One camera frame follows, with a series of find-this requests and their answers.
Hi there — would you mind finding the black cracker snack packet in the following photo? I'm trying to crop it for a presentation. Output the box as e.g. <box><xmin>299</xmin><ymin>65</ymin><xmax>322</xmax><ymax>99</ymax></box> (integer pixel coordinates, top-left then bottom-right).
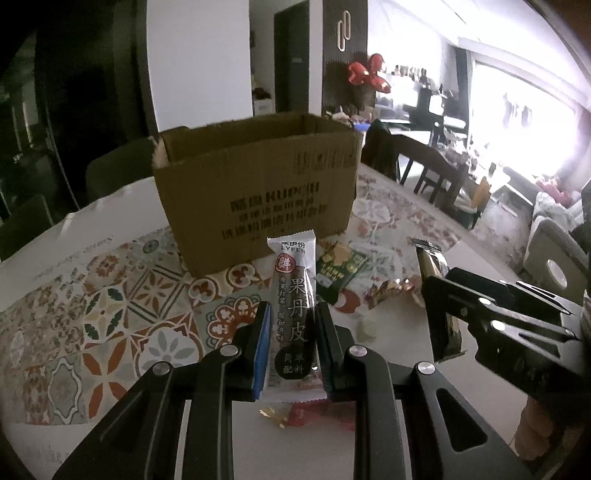
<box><xmin>412</xmin><ymin>238</ymin><xmax>465</xmax><ymax>363</ymax></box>

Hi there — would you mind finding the white fruit leather bar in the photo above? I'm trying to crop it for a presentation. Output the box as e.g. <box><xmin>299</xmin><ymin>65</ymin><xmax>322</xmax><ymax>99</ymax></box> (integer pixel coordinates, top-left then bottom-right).
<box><xmin>262</xmin><ymin>230</ymin><xmax>325</xmax><ymax>403</ymax></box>

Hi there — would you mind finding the golden crinkled snack bag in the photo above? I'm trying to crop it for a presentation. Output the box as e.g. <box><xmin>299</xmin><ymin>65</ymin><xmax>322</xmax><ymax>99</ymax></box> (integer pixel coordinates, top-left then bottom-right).
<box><xmin>365</xmin><ymin>276</ymin><xmax>426</xmax><ymax>309</ymax></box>

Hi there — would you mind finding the pink red snack packet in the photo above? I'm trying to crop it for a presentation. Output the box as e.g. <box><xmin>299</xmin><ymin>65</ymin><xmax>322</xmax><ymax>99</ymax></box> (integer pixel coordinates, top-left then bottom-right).
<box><xmin>284</xmin><ymin>399</ymin><xmax>356</xmax><ymax>431</ymax></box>

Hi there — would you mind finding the green cracker snack packet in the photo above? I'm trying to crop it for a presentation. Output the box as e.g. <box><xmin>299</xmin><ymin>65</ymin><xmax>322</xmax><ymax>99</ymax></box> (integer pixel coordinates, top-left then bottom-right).
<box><xmin>315</xmin><ymin>242</ymin><xmax>368</xmax><ymax>305</ymax></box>

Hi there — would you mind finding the red white snack packet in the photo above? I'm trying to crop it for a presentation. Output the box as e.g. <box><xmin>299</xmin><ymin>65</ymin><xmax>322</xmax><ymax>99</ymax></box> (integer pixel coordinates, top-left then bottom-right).
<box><xmin>334</xmin><ymin>289</ymin><xmax>368</xmax><ymax>315</ymax></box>

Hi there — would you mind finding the dark wooden chair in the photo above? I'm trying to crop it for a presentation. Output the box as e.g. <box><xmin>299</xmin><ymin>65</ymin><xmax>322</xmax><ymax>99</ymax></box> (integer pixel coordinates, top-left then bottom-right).
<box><xmin>362</xmin><ymin>120</ymin><xmax>491</xmax><ymax>230</ymax></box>

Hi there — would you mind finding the grey sofa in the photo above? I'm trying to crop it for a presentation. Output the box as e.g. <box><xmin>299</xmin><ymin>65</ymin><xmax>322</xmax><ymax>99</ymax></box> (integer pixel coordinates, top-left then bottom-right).
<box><xmin>521</xmin><ymin>179</ymin><xmax>591</xmax><ymax>305</ymax></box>

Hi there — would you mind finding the brown cardboard box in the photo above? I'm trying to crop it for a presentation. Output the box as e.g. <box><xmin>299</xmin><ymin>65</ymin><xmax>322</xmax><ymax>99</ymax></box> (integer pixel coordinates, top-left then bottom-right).
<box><xmin>152</xmin><ymin>113</ymin><xmax>363</xmax><ymax>278</ymax></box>

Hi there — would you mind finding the patterned table runner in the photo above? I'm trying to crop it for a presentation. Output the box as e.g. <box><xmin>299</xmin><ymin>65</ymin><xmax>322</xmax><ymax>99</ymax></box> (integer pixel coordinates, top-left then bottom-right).
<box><xmin>0</xmin><ymin>162</ymin><xmax>463</xmax><ymax>426</ymax></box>

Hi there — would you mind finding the dark upholstered chair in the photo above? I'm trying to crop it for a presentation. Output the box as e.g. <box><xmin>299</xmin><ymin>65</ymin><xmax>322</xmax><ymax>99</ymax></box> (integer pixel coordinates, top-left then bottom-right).
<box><xmin>86</xmin><ymin>137</ymin><xmax>155</xmax><ymax>201</ymax></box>

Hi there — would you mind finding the red ribbon bow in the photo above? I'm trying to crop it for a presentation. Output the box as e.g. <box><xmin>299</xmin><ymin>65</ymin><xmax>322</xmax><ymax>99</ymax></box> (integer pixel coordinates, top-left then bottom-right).
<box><xmin>348</xmin><ymin>53</ymin><xmax>392</xmax><ymax>94</ymax></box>

